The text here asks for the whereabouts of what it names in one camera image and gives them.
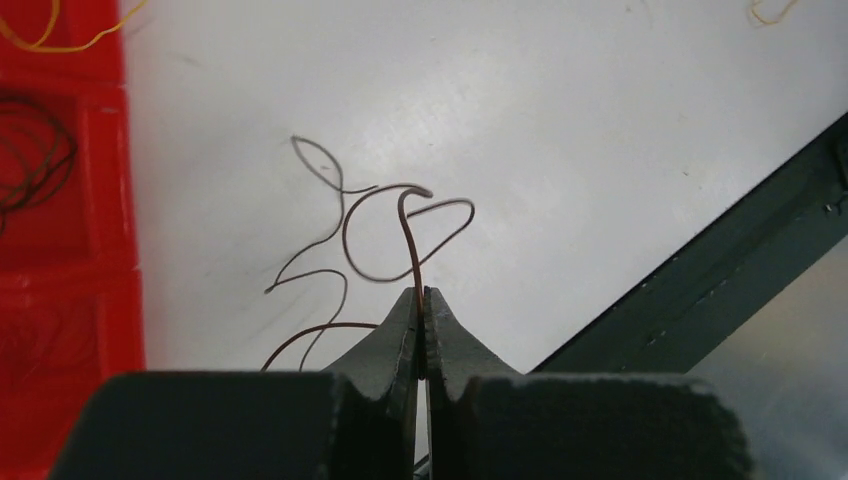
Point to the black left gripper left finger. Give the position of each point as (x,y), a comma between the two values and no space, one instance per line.
(355,419)

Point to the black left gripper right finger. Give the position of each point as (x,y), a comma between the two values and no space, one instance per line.
(489,421)

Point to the red plastic bin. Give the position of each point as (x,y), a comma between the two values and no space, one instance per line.
(70,285)

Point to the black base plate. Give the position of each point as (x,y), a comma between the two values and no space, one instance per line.
(698,297)

